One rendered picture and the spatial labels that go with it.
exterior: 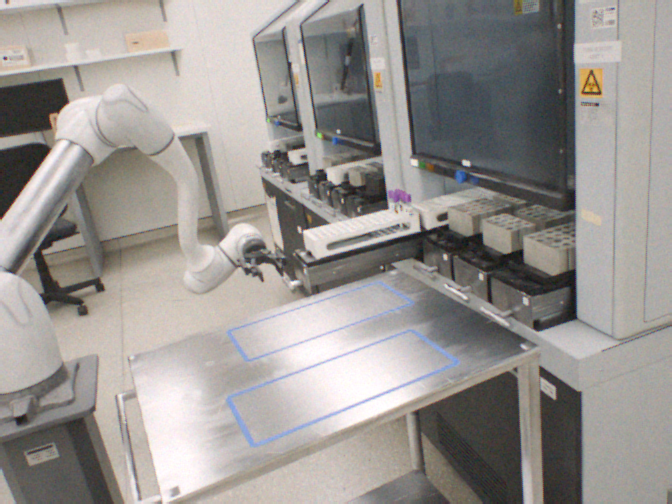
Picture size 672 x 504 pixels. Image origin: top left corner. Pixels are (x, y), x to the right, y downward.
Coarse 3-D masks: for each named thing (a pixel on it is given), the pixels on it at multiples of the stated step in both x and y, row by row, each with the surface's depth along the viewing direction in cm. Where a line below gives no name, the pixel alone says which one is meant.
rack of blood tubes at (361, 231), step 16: (336, 224) 155; (352, 224) 152; (368, 224) 149; (384, 224) 149; (416, 224) 152; (304, 240) 153; (320, 240) 144; (336, 240) 156; (352, 240) 157; (368, 240) 155; (320, 256) 145
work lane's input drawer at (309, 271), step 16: (400, 240) 151; (416, 240) 151; (304, 256) 148; (336, 256) 146; (352, 256) 146; (368, 256) 148; (384, 256) 149; (400, 256) 151; (416, 256) 153; (304, 272) 146; (320, 272) 144; (336, 272) 146; (352, 272) 147; (288, 288) 148
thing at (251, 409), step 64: (256, 320) 116; (320, 320) 112; (384, 320) 108; (448, 320) 104; (192, 384) 96; (256, 384) 93; (320, 384) 91; (384, 384) 88; (448, 384) 86; (128, 448) 88; (192, 448) 80; (256, 448) 78; (320, 448) 79
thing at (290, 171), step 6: (288, 162) 275; (306, 162) 268; (282, 168) 277; (288, 168) 266; (294, 168) 266; (300, 168) 267; (306, 168) 268; (288, 174) 269; (294, 174) 266; (300, 174) 267; (306, 174) 268; (282, 180) 272; (288, 180) 272
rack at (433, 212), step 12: (468, 192) 164; (480, 192) 163; (492, 192) 160; (420, 204) 159; (432, 204) 158; (444, 204) 156; (456, 204) 155; (420, 216) 156; (432, 216) 153; (444, 216) 165
